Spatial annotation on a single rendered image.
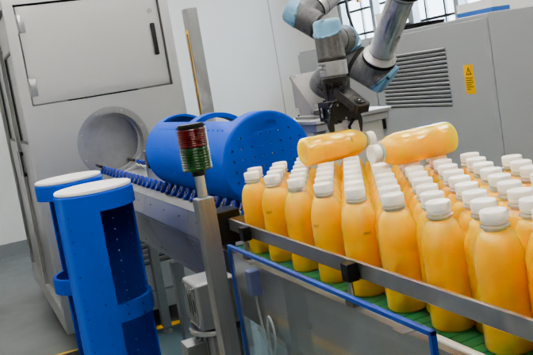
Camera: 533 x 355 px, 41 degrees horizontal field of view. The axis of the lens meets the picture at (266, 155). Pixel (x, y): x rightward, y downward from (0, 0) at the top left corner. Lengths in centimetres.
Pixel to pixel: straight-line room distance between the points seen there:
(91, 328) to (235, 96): 514
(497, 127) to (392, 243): 239
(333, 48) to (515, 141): 189
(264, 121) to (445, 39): 188
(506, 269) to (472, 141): 274
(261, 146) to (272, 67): 567
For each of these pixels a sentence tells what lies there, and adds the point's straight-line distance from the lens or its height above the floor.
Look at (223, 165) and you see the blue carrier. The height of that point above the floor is 110.
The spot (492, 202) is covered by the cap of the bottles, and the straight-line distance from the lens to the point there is 111.
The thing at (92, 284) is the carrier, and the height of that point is 71.
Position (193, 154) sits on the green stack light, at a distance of 151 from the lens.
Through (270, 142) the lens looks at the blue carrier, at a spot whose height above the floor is 114.
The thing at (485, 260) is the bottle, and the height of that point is 104.
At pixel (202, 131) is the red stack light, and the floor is 124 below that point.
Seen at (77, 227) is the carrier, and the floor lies 92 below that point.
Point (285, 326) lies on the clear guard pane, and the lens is 154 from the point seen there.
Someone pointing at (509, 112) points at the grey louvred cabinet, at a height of 96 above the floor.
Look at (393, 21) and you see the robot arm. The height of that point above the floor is 143.
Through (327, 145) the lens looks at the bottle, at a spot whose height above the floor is 114.
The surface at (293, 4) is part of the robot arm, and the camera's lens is 205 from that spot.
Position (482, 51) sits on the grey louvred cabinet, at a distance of 360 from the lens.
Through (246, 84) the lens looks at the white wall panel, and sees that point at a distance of 762.
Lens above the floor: 134
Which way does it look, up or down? 6 degrees down
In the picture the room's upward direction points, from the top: 9 degrees counter-clockwise
